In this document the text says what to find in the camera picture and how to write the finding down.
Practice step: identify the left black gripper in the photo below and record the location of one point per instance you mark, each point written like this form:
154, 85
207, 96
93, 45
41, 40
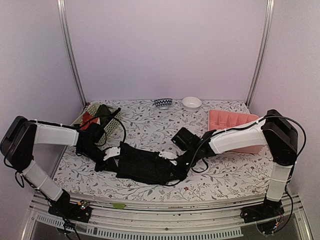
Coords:
107, 165

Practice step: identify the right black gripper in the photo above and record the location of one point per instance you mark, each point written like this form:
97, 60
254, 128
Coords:
180, 175

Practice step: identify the black striped underwear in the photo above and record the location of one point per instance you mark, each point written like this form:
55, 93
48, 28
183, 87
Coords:
145, 167

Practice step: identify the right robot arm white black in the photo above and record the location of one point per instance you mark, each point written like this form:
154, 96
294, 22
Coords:
273, 130

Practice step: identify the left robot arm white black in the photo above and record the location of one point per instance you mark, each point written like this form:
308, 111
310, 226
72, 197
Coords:
25, 137

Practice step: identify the green tape piece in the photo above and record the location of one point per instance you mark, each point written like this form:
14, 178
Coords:
119, 206

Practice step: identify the pink divided organizer tray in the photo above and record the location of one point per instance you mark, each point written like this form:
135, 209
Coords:
219, 119

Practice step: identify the small white bowl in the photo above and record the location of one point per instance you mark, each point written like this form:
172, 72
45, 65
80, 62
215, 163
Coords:
191, 104

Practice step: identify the dark green cloth in basket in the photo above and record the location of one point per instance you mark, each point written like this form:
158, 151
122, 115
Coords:
103, 112

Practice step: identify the red cloth in basket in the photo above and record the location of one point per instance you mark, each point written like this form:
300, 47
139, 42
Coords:
87, 120

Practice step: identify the floral patterned table mat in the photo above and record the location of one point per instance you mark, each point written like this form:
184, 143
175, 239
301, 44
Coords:
226, 176

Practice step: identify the beige perforated plastic basket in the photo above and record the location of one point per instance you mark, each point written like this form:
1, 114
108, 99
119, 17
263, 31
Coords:
108, 127

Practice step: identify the blue white zigzag bowl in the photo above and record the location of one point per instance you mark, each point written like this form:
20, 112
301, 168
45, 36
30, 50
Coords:
163, 103

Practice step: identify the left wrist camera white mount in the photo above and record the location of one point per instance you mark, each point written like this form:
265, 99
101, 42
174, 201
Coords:
111, 153

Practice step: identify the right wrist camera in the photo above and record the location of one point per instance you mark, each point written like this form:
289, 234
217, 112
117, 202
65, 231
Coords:
169, 156

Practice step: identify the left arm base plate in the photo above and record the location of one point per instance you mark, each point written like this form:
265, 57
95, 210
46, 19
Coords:
71, 211

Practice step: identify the front aluminium rail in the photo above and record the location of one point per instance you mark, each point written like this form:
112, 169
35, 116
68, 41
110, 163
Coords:
191, 220

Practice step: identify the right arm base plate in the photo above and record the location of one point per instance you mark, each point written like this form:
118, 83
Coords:
260, 212

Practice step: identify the left aluminium frame post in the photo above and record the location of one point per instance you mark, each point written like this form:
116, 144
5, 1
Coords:
61, 8

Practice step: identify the aluminium frame post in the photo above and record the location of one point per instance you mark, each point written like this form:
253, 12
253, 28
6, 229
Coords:
61, 8
267, 24

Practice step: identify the right aluminium frame post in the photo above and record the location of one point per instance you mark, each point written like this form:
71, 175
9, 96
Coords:
267, 24

